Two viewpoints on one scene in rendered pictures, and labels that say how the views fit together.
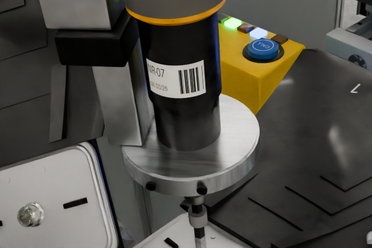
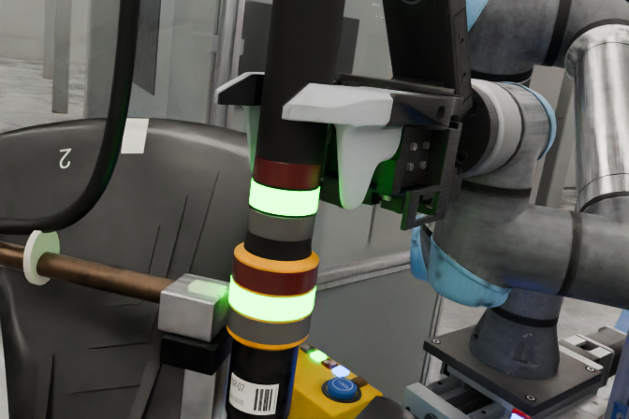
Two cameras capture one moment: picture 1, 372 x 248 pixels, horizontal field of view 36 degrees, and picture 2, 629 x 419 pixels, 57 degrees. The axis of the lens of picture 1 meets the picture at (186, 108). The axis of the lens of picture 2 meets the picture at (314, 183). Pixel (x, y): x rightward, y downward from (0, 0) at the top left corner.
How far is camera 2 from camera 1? 7 cm
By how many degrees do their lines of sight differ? 25
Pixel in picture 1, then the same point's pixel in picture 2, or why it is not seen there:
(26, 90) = (118, 379)
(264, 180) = not seen: outside the picture
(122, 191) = not seen: outside the picture
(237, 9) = (327, 342)
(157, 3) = (252, 329)
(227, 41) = (310, 372)
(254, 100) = not seen: outside the picture
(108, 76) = (196, 381)
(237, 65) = (314, 399)
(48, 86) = (139, 379)
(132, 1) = (233, 323)
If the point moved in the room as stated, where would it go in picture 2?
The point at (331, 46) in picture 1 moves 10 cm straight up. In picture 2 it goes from (409, 400) to (419, 345)
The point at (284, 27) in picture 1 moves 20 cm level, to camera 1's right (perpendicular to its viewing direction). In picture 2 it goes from (370, 371) to (439, 379)
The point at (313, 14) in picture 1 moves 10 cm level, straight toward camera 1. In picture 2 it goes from (401, 364) to (397, 381)
